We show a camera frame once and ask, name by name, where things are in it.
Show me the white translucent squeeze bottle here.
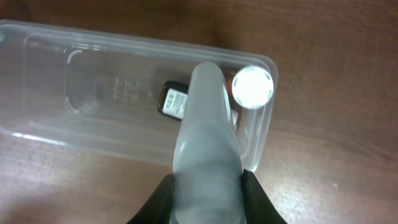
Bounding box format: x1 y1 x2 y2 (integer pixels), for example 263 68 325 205
173 62 244 223

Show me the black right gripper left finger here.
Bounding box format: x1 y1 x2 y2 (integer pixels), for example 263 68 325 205
126 174 174 224

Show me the clear plastic container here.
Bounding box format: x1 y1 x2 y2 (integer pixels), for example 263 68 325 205
1 20 279 166

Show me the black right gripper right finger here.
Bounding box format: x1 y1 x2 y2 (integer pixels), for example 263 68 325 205
241 169 287 224

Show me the orange pill bottle white cap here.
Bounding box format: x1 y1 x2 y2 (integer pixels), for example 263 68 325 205
226 65 275 110

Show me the dark brown small bottle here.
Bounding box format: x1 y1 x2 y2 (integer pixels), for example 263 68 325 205
157 80 188 121

